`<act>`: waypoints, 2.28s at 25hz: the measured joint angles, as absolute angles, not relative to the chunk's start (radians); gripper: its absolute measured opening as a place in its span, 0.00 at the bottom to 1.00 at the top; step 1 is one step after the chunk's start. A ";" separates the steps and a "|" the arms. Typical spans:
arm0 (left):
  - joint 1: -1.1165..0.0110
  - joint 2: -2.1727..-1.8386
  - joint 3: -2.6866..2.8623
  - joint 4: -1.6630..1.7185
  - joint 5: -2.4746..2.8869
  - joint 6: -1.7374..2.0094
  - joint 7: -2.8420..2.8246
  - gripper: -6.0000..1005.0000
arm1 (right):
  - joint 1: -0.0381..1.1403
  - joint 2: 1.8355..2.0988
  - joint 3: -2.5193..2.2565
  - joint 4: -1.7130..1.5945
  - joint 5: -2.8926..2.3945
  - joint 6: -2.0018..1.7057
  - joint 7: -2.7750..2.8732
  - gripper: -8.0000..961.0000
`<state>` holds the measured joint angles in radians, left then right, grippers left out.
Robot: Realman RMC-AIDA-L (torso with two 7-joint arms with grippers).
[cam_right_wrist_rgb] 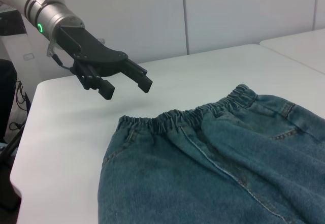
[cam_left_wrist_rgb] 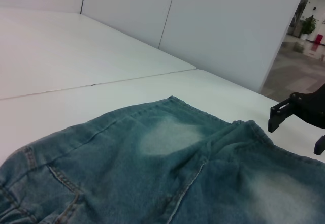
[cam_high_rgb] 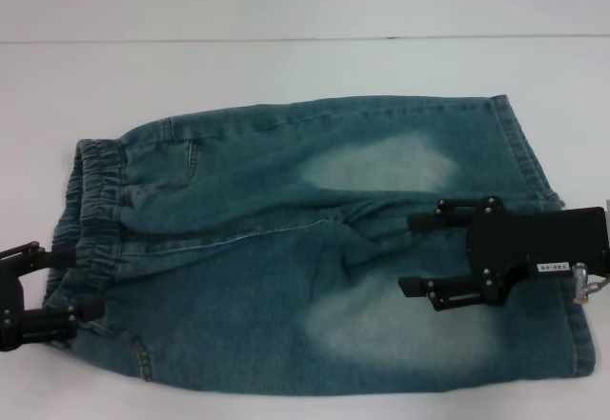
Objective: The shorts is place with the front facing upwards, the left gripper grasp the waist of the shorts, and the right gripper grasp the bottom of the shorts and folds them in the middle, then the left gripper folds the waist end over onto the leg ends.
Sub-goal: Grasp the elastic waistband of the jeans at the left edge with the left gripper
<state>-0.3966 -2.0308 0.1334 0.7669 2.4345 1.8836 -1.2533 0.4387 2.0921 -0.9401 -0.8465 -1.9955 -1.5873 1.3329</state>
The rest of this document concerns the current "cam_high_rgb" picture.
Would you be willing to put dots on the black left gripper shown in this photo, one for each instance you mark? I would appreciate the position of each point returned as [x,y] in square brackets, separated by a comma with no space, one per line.
[10,315]

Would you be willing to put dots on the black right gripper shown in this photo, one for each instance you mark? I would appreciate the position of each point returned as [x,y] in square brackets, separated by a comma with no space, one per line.
[524,244]

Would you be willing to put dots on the blue denim shorts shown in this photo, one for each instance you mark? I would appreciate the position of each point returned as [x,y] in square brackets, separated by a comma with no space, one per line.
[267,267]

